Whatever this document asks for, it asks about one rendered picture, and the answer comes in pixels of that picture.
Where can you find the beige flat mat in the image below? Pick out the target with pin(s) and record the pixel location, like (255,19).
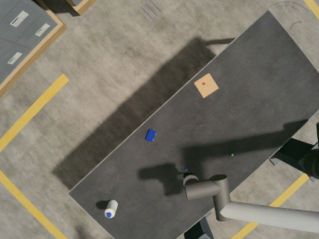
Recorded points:
(209,87)

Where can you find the white bottle with blue cap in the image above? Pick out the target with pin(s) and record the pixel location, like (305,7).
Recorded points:
(111,209)

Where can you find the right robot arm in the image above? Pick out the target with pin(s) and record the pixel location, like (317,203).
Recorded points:
(225,209)

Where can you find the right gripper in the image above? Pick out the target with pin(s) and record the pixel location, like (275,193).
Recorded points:
(187,176)

